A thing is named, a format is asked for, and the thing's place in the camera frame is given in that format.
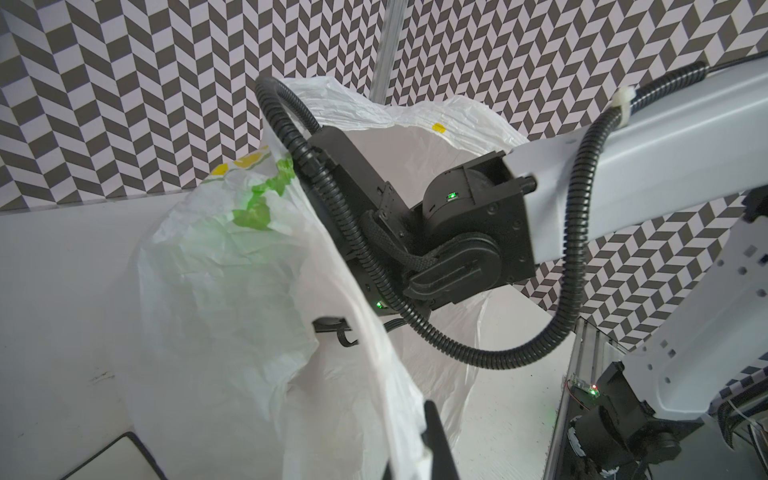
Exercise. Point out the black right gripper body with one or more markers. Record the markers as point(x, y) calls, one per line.
point(390, 228)

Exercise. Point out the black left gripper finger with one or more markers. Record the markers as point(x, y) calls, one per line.
point(434, 437)

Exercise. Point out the white plastic bag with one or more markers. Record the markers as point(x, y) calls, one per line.
point(245, 349)

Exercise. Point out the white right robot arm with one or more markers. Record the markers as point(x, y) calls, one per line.
point(693, 135)

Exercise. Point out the white mat with black border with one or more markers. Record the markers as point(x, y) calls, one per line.
point(125, 458)

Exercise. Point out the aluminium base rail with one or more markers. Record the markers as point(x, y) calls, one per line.
point(593, 351)

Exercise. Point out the aluminium right corner post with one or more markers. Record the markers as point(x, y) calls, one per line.
point(383, 67)

